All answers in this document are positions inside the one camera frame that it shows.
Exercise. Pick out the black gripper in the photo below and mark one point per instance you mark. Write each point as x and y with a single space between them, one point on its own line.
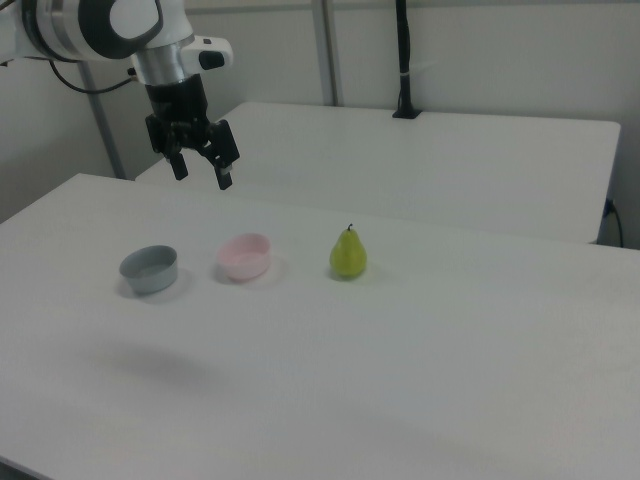
177 102

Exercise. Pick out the pink bowl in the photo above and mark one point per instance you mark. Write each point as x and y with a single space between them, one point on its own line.
245 267

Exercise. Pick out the white side table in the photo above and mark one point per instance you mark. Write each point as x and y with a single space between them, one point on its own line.
400 165

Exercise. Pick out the grey metal partition post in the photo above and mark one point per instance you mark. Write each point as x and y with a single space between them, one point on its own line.
102 125
331 50

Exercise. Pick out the grey bowl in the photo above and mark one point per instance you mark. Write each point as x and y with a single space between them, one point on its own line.
150 280

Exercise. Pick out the green pear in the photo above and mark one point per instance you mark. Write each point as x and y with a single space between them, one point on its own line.
348 257

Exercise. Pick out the black pole with clamp base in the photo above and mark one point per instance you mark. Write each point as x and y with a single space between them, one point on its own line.
404 50

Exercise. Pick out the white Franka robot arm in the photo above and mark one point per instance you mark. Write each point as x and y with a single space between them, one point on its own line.
75 25

